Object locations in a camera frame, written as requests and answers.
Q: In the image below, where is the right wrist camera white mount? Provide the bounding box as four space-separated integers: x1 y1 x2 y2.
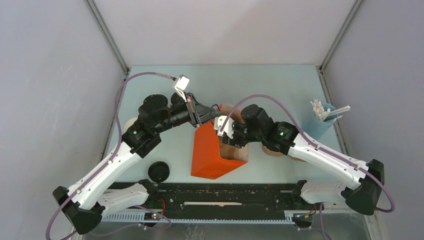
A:
213 115 234 139

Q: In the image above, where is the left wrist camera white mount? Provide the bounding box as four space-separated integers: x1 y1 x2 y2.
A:
173 74 190 102

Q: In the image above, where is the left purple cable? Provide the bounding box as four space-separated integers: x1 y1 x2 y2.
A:
45 72 178 240

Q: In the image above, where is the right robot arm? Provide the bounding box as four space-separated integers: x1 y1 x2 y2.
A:
214 104 385 216

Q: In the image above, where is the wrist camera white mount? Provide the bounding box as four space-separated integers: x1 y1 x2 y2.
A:
173 74 190 102
213 115 234 139

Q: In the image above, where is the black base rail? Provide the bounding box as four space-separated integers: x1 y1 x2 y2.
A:
142 182 320 222

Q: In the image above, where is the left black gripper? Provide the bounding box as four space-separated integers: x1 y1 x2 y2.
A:
154 92 221 134

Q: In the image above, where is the brown pulp cup carrier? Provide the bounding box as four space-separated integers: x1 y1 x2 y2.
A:
262 146 305 162

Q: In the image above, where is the orange paper bag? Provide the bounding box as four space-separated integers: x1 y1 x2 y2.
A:
190 120 250 180

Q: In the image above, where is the single brown pulp carrier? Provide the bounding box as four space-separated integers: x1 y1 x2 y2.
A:
218 103 249 162

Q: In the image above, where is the stack of black lids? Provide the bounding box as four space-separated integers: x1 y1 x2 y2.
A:
147 161 170 183

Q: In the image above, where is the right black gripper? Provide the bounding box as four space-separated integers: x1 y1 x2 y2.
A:
222 120 264 149

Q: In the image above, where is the stack of paper cups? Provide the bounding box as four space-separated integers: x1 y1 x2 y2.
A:
122 117 138 133

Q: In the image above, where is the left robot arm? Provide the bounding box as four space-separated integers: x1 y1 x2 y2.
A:
52 92 221 235

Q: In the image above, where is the blue cup of stirrers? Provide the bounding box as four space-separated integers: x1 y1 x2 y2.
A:
301 99 351 139

